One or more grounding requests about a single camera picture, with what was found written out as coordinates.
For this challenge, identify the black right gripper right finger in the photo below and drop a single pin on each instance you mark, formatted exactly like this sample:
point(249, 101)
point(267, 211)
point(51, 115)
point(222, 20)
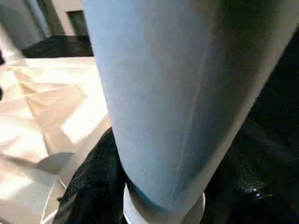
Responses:
point(257, 203)

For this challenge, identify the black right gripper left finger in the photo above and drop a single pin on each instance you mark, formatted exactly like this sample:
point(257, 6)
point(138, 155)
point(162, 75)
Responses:
point(93, 186)

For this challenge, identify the white plastic table top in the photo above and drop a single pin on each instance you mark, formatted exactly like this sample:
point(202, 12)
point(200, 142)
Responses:
point(46, 105)

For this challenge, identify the black work mat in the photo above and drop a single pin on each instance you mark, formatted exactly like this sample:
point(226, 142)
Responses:
point(58, 46)

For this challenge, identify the brown grey curtain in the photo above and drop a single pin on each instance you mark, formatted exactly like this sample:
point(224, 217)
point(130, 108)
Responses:
point(50, 18)

